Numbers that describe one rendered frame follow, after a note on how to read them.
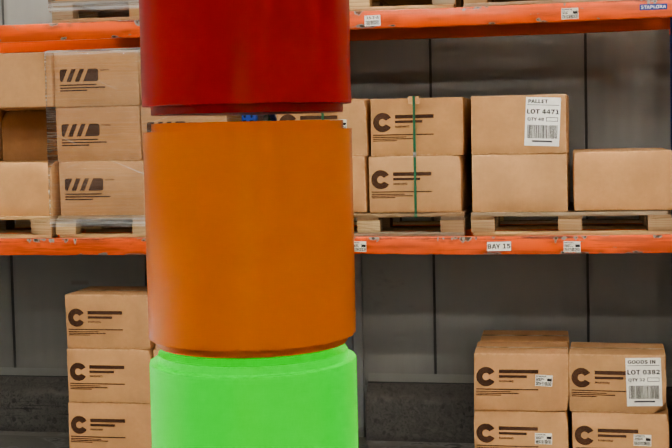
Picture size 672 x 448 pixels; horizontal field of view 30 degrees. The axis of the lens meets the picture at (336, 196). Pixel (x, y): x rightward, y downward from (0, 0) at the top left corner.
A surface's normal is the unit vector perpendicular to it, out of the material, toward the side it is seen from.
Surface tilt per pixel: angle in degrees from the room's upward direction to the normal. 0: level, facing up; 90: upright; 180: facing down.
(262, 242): 90
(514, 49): 90
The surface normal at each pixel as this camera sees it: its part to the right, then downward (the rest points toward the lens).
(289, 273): 0.36, 0.04
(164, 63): -0.63, 0.05
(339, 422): 0.78, 0.02
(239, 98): 0.11, 0.05
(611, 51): -0.19, 0.06
